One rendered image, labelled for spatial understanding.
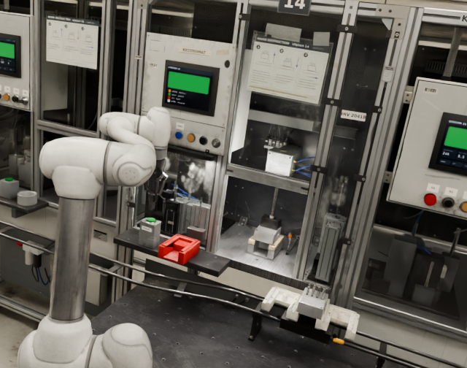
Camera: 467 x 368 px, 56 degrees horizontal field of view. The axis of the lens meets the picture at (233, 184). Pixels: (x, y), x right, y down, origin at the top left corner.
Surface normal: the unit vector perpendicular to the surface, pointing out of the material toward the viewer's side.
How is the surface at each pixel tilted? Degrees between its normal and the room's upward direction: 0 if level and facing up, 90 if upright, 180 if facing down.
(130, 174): 91
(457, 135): 90
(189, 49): 90
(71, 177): 83
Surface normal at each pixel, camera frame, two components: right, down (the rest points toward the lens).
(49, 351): -0.03, 0.01
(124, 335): 0.24, -0.93
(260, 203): -0.37, 0.22
